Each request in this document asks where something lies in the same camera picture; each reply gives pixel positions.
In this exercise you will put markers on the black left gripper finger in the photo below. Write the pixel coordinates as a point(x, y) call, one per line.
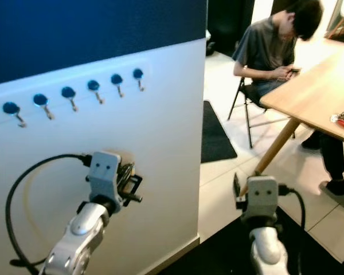
point(139, 182)
point(135, 198)

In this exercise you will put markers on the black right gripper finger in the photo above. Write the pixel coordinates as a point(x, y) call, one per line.
point(236, 184)
point(241, 189)

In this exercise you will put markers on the black smartphone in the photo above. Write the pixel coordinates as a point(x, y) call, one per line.
point(294, 70)

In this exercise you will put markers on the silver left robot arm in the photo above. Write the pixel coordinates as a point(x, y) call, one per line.
point(80, 229)

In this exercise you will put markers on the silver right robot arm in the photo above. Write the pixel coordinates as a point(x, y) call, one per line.
point(268, 252)

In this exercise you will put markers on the black floor mat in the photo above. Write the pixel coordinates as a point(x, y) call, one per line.
point(215, 137)

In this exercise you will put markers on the wooden table leg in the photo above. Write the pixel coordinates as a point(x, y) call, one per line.
point(275, 150)

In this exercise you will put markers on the black folding chair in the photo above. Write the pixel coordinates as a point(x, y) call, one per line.
point(248, 123)

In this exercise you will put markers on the seated person in grey shirt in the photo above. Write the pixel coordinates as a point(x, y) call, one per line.
point(264, 50)

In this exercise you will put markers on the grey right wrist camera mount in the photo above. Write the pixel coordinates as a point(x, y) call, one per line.
point(261, 197)

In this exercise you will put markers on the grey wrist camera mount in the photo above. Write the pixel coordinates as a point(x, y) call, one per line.
point(261, 197)
point(105, 173)

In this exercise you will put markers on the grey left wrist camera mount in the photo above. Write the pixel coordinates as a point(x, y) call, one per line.
point(105, 173)

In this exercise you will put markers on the blue knob wall hook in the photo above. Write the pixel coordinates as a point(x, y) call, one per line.
point(137, 73)
point(11, 107)
point(116, 78)
point(93, 85)
point(40, 99)
point(67, 91)

